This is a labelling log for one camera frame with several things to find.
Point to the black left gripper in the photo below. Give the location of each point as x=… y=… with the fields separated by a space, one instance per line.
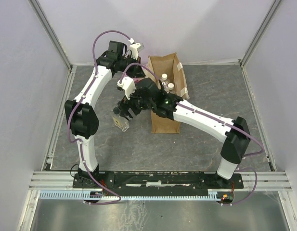
x=137 y=71

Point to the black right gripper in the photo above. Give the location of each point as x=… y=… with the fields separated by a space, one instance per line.
x=124 y=105

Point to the square glass bottle yellow label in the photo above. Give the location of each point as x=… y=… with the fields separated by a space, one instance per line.
x=119 y=121

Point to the beige canvas tote bag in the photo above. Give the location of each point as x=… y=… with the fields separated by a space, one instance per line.
x=168 y=74

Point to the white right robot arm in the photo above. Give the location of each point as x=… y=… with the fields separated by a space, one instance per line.
x=232 y=133

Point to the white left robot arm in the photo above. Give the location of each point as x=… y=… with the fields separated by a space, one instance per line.
x=82 y=120

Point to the pink printed tissue pack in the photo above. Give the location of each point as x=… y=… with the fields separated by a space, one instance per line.
x=136 y=78

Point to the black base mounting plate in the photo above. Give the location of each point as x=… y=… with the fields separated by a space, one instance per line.
x=144 y=181

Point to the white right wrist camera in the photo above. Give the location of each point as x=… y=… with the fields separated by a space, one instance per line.
x=127 y=85

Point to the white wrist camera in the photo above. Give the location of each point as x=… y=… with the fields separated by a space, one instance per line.
x=127 y=85
x=135 y=48

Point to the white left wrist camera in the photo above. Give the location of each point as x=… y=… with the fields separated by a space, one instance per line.
x=135 y=48

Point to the aluminium frame post left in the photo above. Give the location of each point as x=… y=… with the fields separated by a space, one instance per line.
x=36 y=6

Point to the aluminium frame post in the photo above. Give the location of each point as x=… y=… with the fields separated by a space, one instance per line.
x=36 y=6
x=260 y=32

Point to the aluminium frame rail front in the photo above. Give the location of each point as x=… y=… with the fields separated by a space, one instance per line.
x=266 y=181

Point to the light blue cable duct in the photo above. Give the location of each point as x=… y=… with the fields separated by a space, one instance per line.
x=150 y=196

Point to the aluminium frame post right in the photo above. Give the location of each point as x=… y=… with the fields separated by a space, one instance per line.
x=260 y=32

